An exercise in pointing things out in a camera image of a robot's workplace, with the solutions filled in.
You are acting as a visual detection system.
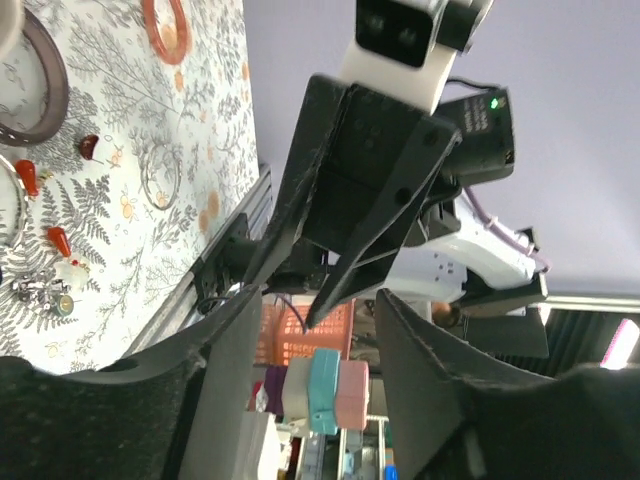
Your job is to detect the orange plastic basket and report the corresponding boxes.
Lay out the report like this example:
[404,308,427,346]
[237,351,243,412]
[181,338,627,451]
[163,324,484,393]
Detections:
[253,297,357,369]

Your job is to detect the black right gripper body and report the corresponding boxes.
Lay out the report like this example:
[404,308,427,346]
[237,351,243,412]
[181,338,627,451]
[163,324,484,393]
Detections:
[299,75,514,256]

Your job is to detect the orange bangle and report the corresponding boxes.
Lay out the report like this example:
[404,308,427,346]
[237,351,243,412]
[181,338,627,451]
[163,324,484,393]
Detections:
[141,0,190,66]

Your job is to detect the silver cluster earring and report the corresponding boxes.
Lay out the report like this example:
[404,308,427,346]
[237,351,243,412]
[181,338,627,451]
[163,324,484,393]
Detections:
[12,278,75,317]

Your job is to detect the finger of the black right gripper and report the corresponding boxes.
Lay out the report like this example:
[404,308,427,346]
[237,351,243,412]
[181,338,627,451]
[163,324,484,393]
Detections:
[304,127,460,328]
[243,75,347,285]

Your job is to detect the floral patterned tablecloth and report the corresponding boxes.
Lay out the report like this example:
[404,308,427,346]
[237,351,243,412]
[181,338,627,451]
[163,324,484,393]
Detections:
[1,1,259,373]

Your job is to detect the silver hoop bangle right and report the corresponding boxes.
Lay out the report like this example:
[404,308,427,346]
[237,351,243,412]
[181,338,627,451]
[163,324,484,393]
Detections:
[139,143,182,211]

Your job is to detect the aluminium mounting rail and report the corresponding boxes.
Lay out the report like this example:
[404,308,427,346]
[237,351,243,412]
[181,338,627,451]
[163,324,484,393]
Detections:
[124,163,272,356]

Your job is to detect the pastel coloured boxes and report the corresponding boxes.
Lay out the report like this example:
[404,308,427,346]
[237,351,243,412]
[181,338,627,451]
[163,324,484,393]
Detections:
[281,349,369,438]

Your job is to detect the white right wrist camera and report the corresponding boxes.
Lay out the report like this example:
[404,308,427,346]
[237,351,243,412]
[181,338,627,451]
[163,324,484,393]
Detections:
[339,0,493,114]

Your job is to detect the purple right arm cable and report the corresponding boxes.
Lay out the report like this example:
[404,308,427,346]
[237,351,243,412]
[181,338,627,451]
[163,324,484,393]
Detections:
[462,187,551,274]

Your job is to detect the dark purple bangle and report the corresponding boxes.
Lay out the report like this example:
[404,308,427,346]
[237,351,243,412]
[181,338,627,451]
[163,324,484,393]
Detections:
[0,7,70,149]

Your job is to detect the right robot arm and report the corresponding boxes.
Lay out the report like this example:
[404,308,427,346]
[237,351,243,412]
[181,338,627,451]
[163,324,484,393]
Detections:
[244,75,549,358]

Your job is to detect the white flower earring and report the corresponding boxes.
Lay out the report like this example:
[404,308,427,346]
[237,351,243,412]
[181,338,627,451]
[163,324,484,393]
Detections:
[53,256,90,292]

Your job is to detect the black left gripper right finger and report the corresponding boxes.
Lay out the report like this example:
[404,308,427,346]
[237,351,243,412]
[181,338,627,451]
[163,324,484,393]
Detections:
[375,289,639,479]

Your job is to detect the orange drop earring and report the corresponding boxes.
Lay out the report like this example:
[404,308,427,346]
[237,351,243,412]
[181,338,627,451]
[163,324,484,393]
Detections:
[47,226,72,258]
[14,159,53,198]

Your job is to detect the cream navy jewelry box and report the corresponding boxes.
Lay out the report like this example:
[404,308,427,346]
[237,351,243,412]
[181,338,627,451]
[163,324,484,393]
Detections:
[0,0,24,60]

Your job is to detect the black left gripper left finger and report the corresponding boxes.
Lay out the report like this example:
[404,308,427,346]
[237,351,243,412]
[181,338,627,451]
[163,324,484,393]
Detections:
[1,286,262,479]

